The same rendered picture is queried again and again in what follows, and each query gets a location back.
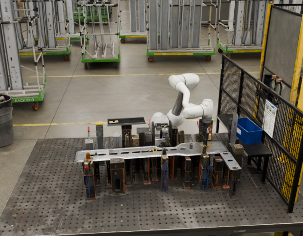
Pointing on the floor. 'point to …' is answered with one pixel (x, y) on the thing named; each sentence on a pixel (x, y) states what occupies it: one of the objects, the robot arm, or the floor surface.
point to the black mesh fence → (263, 130)
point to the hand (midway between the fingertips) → (205, 141)
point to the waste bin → (3, 121)
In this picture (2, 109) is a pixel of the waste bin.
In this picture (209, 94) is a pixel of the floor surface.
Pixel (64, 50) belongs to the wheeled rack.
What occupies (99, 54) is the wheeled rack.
